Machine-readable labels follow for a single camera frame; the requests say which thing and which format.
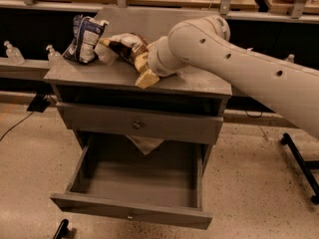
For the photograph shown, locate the white paper inside cabinet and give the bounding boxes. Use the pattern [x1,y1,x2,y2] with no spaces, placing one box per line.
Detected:
[128,135,163,155]

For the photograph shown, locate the closed grey upper drawer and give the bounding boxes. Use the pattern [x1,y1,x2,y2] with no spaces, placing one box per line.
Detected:
[57,103,223,144]

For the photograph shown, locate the clear plastic water bottle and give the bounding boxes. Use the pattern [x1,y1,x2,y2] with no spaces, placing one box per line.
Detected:
[284,54,295,63]

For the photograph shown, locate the grey wooden drawer cabinet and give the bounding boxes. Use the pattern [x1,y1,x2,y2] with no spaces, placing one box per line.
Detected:
[43,6,233,157]

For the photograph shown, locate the black power adapter box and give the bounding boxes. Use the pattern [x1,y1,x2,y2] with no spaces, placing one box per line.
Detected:
[27,94,50,113]

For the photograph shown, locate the blue and white chip bag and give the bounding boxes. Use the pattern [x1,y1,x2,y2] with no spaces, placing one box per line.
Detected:
[63,15,109,64]

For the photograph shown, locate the black floor cable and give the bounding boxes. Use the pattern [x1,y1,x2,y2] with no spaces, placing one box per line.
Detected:
[0,111,34,142]

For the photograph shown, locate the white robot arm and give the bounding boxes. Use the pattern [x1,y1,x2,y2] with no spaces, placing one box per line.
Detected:
[136,16,319,138]

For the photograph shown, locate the brown and yellow chip bag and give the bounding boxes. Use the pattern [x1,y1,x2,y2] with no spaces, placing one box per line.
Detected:
[99,33,150,66]

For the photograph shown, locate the open grey lower drawer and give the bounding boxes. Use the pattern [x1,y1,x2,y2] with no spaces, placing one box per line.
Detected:
[51,133,212,230]

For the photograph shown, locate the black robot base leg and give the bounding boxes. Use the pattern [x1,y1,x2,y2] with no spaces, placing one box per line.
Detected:
[280,133,319,205]

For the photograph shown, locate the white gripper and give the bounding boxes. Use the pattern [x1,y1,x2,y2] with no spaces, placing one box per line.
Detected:
[134,36,185,89]

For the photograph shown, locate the clear pump bottle far left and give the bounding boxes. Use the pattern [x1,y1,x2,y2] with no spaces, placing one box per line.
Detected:
[4,41,25,65]

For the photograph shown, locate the black handle bottom edge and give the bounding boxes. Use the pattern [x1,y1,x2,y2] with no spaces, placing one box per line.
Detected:
[53,219,69,239]

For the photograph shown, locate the clear pump sanitizer bottle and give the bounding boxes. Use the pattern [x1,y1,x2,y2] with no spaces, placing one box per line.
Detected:
[46,45,62,67]

